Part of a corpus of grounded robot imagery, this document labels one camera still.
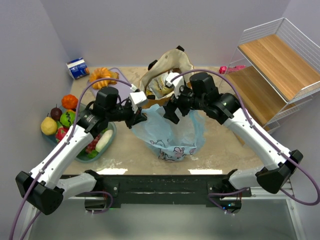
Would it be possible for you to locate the orange pumpkin toy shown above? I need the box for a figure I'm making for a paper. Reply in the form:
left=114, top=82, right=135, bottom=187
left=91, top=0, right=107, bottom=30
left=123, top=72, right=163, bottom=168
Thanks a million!
left=61, top=94, right=78, bottom=110

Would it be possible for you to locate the green watermelon toy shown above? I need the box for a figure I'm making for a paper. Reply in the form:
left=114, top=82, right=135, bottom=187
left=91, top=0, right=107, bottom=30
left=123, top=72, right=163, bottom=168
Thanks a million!
left=59, top=111, right=76, bottom=128

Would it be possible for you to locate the orange bundt cake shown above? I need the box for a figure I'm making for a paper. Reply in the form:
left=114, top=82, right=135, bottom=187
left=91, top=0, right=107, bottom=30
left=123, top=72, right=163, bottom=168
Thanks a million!
left=89, top=67, right=119, bottom=90

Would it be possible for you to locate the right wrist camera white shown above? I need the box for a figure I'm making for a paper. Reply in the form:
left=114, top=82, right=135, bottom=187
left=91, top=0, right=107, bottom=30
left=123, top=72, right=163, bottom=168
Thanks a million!
left=164, top=72, right=185, bottom=99

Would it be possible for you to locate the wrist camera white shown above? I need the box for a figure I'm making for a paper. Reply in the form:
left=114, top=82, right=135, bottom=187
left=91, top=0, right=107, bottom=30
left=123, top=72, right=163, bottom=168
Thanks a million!
left=164, top=72, right=185, bottom=99
left=129, top=84, right=149, bottom=113

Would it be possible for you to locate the green leafy vegetable toy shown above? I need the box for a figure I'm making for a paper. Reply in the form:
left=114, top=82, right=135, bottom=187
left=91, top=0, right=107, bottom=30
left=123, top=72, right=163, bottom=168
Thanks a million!
left=78, top=148, right=99, bottom=160

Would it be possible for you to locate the light blue plastic bag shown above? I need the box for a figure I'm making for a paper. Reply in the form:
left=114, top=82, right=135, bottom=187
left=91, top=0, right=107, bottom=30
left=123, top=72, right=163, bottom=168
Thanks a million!
left=132, top=104, right=205, bottom=162

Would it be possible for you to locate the white wire wooden shelf rack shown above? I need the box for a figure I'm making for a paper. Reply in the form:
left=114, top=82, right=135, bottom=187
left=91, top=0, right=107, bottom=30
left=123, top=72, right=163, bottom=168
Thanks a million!
left=225, top=17, right=320, bottom=133

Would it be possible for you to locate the lavender cutting board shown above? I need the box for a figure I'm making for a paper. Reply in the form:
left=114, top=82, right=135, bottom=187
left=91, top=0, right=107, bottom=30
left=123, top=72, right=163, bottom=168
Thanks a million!
left=87, top=68, right=131, bottom=100

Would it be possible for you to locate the teal fruit tray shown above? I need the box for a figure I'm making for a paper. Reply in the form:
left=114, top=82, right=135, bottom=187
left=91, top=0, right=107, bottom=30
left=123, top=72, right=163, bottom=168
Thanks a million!
left=41, top=101, right=117, bottom=164

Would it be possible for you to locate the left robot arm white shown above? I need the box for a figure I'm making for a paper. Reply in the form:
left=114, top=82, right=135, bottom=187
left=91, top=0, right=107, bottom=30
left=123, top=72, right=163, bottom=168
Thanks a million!
left=15, top=86, right=148, bottom=215

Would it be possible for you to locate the brown Trader Joe's tote bag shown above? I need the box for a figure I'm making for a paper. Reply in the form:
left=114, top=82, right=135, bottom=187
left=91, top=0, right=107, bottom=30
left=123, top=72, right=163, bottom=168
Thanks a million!
left=138, top=45, right=194, bottom=109

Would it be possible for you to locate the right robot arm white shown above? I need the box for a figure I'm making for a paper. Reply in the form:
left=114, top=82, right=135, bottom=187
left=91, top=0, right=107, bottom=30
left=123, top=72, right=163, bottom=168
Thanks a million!
left=164, top=72, right=303, bottom=194

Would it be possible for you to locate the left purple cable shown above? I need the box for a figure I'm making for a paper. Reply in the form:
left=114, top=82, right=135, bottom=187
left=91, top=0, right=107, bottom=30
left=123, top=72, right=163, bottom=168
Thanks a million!
left=8, top=77, right=137, bottom=240

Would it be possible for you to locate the white radish toy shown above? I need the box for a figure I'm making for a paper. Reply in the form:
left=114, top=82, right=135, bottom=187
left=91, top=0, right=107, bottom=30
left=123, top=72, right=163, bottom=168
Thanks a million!
left=95, top=129, right=114, bottom=153

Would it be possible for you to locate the brown white chips bag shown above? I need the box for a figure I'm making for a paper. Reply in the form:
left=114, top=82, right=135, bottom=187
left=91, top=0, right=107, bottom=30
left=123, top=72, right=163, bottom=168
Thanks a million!
left=146, top=71, right=174, bottom=100

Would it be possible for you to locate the red grape bunch toy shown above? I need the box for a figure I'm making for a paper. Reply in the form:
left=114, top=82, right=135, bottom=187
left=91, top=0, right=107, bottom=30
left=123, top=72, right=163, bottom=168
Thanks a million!
left=85, top=135, right=101, bottom=154

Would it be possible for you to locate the pink dragon fruit toy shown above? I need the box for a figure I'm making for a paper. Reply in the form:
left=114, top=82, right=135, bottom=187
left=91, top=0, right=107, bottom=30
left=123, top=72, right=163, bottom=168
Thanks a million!
left=55, top=126, right=69, bottom=143

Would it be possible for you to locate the dark red apple toy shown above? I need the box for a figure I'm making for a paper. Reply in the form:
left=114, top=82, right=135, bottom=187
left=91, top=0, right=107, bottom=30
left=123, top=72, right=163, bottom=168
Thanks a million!
left=50, top=106, right=63, bottom=121

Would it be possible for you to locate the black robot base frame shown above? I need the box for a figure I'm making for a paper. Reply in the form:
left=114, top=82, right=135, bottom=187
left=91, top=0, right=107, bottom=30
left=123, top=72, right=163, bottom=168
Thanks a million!
left=76, top=174, right=252, bottom=214

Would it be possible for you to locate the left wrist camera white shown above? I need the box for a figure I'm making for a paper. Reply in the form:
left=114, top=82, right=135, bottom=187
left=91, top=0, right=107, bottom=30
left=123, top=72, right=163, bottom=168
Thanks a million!
left=129, top=84, right=149, bottom=113

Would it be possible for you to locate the blue white carton box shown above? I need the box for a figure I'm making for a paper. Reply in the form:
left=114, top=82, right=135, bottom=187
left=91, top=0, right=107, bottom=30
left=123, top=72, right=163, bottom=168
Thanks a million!
left=66, top=57, right=90, bottom=80

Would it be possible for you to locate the yellow pear toy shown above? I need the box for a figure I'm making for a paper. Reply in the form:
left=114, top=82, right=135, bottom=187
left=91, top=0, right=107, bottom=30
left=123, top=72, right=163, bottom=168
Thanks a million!
left=40, top=115, right=58, bottom=136

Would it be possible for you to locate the pink wrapped item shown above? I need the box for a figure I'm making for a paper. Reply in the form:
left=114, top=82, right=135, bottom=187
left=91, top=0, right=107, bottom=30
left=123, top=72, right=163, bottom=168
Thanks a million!
left=219, top=65, right=246, bottom=75

